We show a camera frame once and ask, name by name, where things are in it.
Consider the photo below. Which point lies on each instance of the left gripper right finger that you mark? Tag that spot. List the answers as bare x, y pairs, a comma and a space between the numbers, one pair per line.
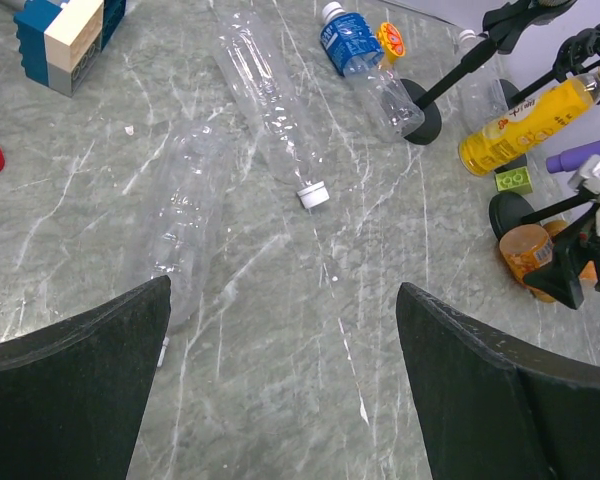
491, 406

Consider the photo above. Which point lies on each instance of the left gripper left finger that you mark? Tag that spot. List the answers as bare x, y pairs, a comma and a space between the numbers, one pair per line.
73, 394

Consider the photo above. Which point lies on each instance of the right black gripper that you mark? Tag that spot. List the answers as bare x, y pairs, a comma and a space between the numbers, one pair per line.
561, 277

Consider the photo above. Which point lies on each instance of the orange bottle with barcode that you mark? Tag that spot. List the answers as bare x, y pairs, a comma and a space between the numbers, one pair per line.
525, 249

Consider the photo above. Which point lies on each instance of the yellow juice bottle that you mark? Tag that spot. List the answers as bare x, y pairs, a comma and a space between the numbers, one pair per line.
529, 124

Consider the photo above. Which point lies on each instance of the clear bottle back right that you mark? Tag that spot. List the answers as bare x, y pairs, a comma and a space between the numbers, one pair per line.
481, 96

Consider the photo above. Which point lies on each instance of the clear bottle white cap left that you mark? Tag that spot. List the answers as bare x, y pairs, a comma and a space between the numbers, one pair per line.
180, 216

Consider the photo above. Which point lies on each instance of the clear bottle white cap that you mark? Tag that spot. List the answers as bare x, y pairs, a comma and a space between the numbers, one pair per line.
180, 216
258, 77

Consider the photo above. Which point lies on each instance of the clear bottle white cap centre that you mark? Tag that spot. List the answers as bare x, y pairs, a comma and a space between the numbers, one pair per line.
258, 77

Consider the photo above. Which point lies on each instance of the blue label water bottle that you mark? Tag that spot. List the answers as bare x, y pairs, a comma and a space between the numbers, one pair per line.
357, 56

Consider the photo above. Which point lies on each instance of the black microphone stand right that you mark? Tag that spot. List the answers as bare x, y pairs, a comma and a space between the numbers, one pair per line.
508, 210

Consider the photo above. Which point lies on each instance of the green toy brick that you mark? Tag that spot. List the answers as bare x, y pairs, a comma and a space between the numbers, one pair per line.
517, 181

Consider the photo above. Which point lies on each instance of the purple microphone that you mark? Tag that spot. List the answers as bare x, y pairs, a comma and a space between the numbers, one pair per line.
570, 160

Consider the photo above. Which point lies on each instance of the small yellow toy piece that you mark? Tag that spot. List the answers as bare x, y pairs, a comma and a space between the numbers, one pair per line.
392, 43

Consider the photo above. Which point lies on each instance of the toy brick hammer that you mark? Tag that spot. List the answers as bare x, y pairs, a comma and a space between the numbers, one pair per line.
59, 41

